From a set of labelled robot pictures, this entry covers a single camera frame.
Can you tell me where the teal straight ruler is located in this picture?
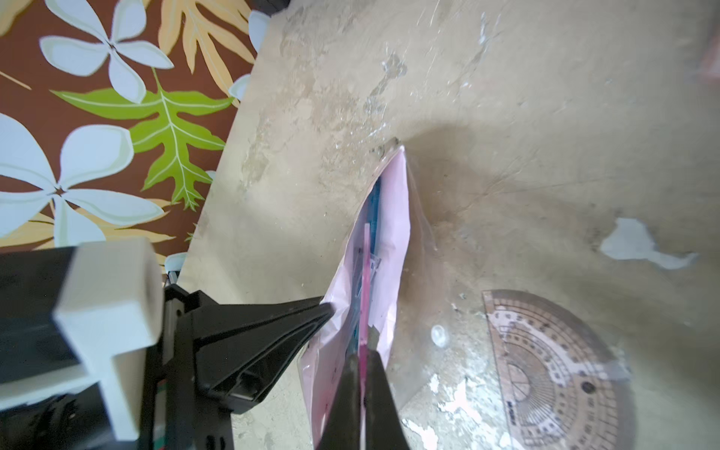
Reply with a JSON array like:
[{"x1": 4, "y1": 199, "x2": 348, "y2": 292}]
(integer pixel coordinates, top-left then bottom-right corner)
[{"x1": 346, "y1": 181, "x2": 382, "y2": 356}]

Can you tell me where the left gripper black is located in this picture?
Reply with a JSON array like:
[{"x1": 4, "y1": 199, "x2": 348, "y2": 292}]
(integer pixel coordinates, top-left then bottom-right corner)
[{"x1": 0, "y1": 246, "x2": 237, "y2": 450}]

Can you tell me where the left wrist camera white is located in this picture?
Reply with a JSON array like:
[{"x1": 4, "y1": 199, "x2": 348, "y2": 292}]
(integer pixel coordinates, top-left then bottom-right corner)
[{"x1": 1, "y1": 237, "x2": 164, "y2": 442}]

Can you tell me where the pink triangle ruler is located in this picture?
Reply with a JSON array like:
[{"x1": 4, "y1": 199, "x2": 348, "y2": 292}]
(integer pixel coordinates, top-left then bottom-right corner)
[{"x1": 358, "y1": 223, "x2": 371, "y2": 397}]

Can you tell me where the pink ruler set pouch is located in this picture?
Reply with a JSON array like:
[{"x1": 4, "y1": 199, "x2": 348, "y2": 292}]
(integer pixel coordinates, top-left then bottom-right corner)
[{"x1": 299, "y1": 141, "x2": 438, "y2": 449}]

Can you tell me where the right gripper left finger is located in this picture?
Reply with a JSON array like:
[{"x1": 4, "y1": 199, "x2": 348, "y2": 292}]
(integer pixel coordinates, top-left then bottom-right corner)
[{"x1": 316, "y1": 354, "x2": 361, "y2": 450}]

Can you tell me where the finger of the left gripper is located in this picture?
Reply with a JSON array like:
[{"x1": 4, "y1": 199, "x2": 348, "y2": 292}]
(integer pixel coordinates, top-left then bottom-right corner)
[{"x1": 179, "y1": 291, "x2": 335, "y2": 414}]

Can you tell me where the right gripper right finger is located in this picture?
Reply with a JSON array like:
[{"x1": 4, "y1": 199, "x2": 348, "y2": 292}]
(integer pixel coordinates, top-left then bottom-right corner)
[{"x1": 362, "y1": 328, "x2": 410, "y2": 449}]

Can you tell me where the pink protractor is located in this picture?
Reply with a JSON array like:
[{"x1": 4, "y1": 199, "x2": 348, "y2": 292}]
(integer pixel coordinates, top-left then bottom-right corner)
[{"x1": 483, "y1": 290, "x2": 637, "y2": 450}]

